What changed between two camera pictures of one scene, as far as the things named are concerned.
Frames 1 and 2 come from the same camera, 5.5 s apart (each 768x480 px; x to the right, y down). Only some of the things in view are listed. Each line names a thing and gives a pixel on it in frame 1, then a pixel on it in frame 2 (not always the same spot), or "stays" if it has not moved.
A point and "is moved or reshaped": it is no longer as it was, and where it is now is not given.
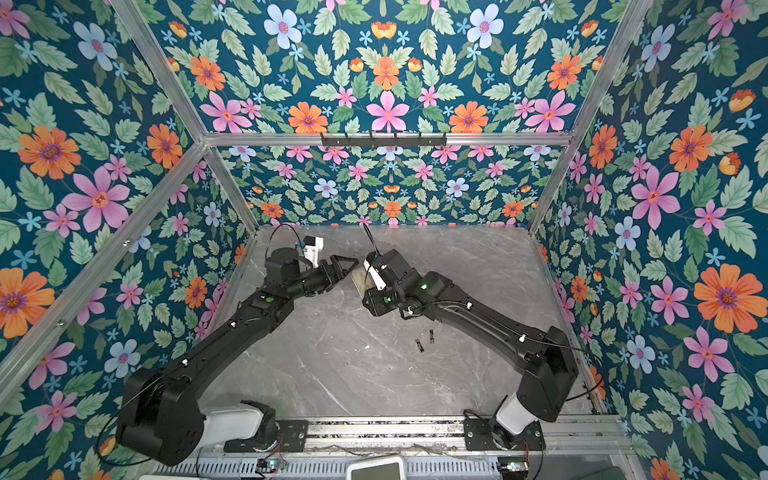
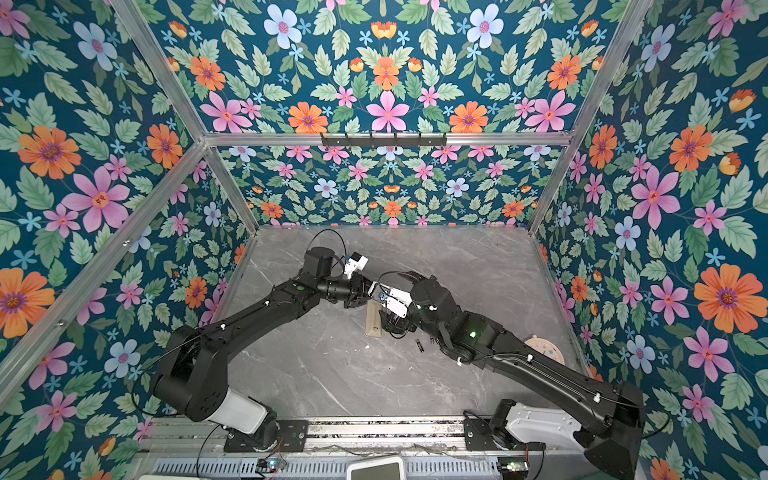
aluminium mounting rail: [562, 435] stays
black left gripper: [329, 279] -> [357, 293]
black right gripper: [374, 305] -> [397, 325]
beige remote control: [362, 280] is moved or reshaped
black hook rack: [384, 142] stays
